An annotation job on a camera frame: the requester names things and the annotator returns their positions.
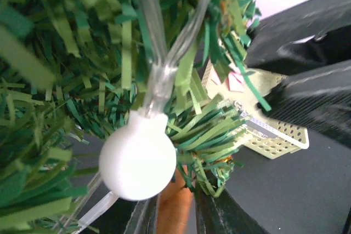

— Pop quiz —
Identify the brown white plush ornament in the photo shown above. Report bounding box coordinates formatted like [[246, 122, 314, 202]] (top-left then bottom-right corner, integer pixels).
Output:
[[156, 170, 193, 234]]

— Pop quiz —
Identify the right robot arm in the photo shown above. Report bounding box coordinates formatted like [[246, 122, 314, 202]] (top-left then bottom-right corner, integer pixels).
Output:
[[245, 0, 350, 146]]

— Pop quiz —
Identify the pink star ornament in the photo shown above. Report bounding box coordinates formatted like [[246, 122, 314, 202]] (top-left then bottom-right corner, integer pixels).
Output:
[[211, 71, 244, 93]]

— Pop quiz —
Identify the green plastic basket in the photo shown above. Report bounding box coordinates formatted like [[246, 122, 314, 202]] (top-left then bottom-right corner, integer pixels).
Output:
[[202, 62, 309, 159]]

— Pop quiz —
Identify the string of white lights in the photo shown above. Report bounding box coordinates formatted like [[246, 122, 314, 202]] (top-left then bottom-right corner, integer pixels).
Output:
[[50, 0, 234, 234]]

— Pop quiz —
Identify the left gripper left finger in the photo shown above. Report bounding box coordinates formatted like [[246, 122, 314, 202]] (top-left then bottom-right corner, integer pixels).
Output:
[[123, 196, 159, 234]]

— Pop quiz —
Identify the small green christmas tree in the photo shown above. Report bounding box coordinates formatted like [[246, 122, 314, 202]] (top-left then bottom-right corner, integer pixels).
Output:
[[1, 0, 270, 233]]

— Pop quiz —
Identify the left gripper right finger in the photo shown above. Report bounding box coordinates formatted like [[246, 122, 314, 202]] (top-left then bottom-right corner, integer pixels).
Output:
[[195, 183, 269, 234]]

